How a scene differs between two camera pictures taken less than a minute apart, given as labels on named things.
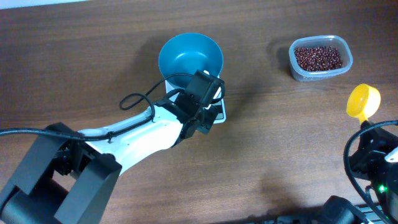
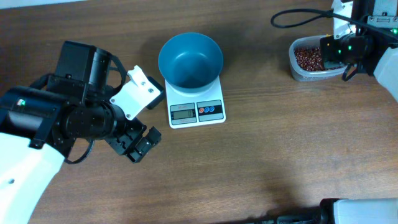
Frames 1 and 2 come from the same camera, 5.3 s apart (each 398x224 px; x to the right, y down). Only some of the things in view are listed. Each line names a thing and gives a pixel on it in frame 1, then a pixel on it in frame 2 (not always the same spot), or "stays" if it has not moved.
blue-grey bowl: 187,53 stays
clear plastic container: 318,58 stays
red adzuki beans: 318,58 stays
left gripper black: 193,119 → 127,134
